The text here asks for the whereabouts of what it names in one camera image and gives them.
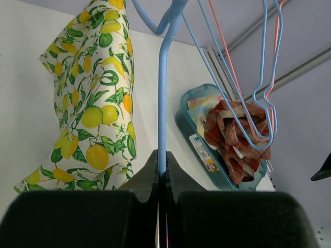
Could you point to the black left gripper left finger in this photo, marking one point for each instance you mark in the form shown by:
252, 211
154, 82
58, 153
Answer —
126, 217

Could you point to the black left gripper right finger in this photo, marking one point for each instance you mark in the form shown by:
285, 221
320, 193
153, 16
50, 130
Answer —
201, 218

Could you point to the red plaid skirt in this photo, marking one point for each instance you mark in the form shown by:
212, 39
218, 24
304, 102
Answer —
222, 131

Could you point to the pink wire hanger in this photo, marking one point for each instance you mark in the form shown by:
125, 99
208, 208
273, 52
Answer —
274, 51

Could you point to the pastel floral skirt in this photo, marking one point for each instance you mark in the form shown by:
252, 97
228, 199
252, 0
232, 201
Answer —
198, 109

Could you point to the light blue wire hanger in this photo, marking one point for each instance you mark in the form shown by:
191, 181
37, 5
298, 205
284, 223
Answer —
266, 80
168, 25
227, 77

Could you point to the lemon print skirt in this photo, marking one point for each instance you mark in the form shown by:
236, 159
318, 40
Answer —
91, 62

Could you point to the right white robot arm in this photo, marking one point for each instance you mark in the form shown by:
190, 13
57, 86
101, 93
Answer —
324, 171

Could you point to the teal plastic basin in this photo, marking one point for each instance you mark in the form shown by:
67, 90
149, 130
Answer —
211, 160

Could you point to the right aluminium frame post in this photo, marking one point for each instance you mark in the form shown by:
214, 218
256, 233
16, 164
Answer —
303, 68

